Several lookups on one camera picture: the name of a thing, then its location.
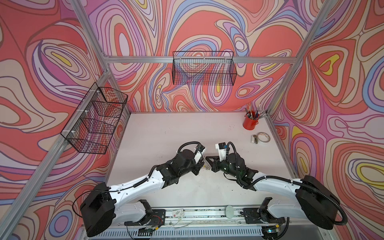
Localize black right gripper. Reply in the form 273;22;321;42
206;155;240;179

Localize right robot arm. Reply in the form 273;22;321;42
206;153;348;230

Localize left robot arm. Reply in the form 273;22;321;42
80;147;206;237

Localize white oval button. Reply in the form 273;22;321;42
225;205;234;219

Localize red pen cup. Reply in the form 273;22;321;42
243;117;259;131

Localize tape roll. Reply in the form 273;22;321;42
257;132;271;143

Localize pens in cup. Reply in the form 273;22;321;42
245;105;268;120

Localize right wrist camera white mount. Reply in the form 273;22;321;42
215;143;228;162

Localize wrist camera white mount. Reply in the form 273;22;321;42
194;144;206;165
215;143;228;162

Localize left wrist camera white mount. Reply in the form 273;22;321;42
194;144;206;165

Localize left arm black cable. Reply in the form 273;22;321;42
176;141;202;154

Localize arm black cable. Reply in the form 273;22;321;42
226;141;349;226
176;141;202;154

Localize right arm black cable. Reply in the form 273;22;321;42
226;141;349;226

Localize white label tag on rail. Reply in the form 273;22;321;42
172;209;184;218

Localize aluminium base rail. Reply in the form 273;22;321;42
93;206;336;240

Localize black wire basket back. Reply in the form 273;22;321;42
172;51;238;86

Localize black wire basket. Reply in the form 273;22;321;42
61;83;128;155
172;51;238;86

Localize black wire basket left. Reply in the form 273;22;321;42
61;83;128;155

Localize aluminium frame post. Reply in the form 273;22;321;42
69;0;133;116

